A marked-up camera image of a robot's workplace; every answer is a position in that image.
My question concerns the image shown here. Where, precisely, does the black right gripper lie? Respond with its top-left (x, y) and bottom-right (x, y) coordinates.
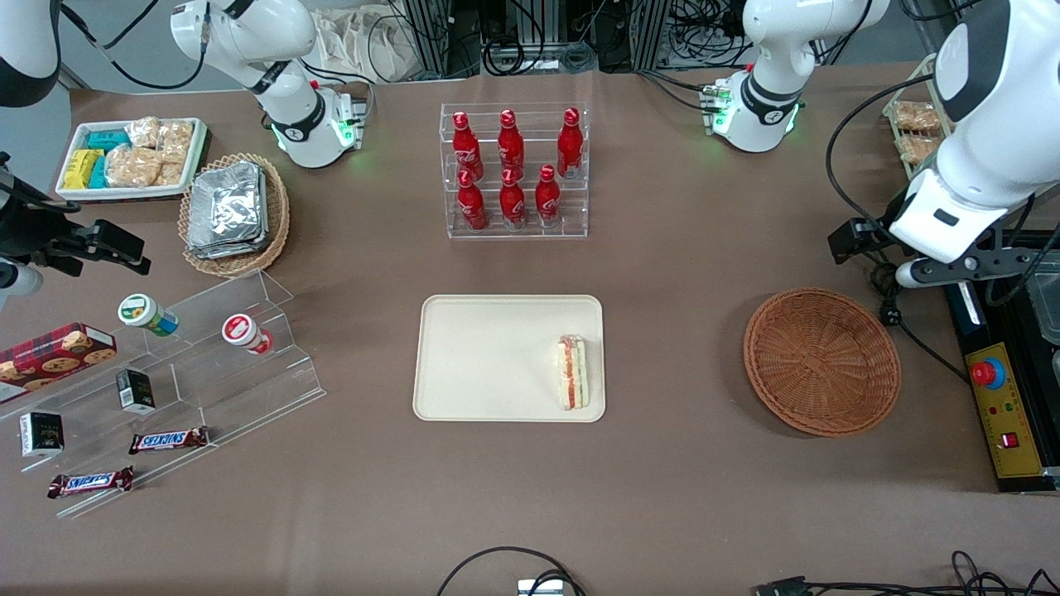
top-left (0, 152), bottom-right (152, 278)

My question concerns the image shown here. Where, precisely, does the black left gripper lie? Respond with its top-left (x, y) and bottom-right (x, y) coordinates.
top-left (829, 216), bottom-right (1038, 286)

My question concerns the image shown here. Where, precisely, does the triangle sandwich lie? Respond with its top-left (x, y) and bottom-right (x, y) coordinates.
top-left (552, 333), bottom-right (590, 413)

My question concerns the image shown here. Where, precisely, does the white snack tray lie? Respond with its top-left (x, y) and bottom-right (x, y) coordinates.
top-left (55, 117), bottom-right (210, 202)

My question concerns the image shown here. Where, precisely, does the brown wicker basket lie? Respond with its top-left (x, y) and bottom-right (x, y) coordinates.
top-left (742, 286), bottom-right (903, 439)

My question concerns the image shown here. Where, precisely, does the light wicker basket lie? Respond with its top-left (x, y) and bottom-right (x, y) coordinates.
top-left (178, 152), bottom-right (292, 279)

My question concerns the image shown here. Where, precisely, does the beige plastic tray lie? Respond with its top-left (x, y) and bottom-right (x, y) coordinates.
top-left (412, 294), bottom-right (607, 424)

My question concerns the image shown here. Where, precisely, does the green lid cup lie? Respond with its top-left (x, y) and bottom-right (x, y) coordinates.
top-left (117, 293), bottom-right (180, 339)

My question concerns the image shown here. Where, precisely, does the yellow snack packet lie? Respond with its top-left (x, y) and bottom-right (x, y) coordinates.
top-left (63, 148), bottom-right (105, 190)

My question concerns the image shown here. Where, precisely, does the wrapped bread pack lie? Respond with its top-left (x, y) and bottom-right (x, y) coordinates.
top-left (892, 100), bottom-right (942, 132)
top-left (898, 134), bottom-right (942, 165)

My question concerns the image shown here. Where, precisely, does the red cookie box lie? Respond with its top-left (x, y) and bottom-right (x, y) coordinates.
top-left (0, 322), bottom-right (118, 406)

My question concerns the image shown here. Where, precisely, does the silver foil pack stack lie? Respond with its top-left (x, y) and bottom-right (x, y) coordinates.
top-left (185, 161), bottom-right (271, 260)

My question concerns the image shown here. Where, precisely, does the small black box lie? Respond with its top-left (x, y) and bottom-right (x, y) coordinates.
top-left (19, 411), bottom-right (65, 459)
top-left (115, 368), bottom-right (157, 416)

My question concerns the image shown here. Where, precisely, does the red lid cup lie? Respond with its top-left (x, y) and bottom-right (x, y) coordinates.
top-left (220, 312), bottom-right (275, 356)

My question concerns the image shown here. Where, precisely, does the red emergency stop button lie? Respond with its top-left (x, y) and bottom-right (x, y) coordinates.
top-left (970, 357), bottom-right (1008, 391)

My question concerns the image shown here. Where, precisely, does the clear acrylic stepped shelf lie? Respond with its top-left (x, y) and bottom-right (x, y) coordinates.
top-left (0, 268), bottom-right (329, 520)

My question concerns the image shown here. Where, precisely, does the clear plastic container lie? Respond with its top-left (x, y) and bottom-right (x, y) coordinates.
top-left (1025, 259), bottom-right (1060, 346)

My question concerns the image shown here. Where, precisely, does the snickers chocolate bar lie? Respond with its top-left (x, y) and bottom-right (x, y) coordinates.
top-left (128, 425), bottom-right (211, 456)
top-left (46, 465), bottom-right (136, 500)

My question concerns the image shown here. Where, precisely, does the yellow control box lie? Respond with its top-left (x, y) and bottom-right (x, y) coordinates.
top-left (964, 340), bottom-right (1047, 482)

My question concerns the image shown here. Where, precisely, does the red cola bottle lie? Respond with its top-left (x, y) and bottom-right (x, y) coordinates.
top-left (556, 107), bottom-right (585, 180)
top-left (499, 167), bottom-right (528, 229)
top-left (456, 169), bottom-right (490, 232)
top-left (534, 163), bottom-right (563, 227)
top-left (498, 108), bottom-right (526, 180)
top-left (451, 111), bottom-right (484, 182)

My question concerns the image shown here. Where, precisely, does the beige cloth bag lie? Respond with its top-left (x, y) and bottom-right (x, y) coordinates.
top-left (313, 7), bottom-right (417, 84)

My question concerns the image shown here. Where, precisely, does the clear acrylic bottle rack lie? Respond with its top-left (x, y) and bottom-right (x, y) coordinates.
top-left (440, 103), bottom-right (590, 241)

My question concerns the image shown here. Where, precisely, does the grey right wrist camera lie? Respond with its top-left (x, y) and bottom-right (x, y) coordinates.
top-left (0, 258), bottom-right (45, 312)

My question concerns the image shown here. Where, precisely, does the black cable with plug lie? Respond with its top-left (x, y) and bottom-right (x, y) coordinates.
top-left (866, 258), bottom-right (975, 387)

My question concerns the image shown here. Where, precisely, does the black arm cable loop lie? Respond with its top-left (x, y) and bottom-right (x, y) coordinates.
top-left (824, 73), bottom-right (947, 243)

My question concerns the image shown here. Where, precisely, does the white wire basket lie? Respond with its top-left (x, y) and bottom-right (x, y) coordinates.
top-left (881, 53), bottom-right (955, 180)

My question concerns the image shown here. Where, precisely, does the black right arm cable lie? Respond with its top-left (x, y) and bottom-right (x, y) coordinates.
top-left (60, 0), bottom-right (210, 92)

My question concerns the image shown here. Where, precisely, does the black connector cable bundle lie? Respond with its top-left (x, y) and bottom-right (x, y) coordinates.
top-left (752, 550), bottom-right (1060, 596)

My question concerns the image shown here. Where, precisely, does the aluminium frame rack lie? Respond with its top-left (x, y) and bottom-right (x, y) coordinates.
top-left (396, 0), bottom-right (690, 77)

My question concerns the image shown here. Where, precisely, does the black looped cable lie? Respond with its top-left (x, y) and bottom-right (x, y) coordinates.
top-left (436, 546), bottom-right (586, 596)

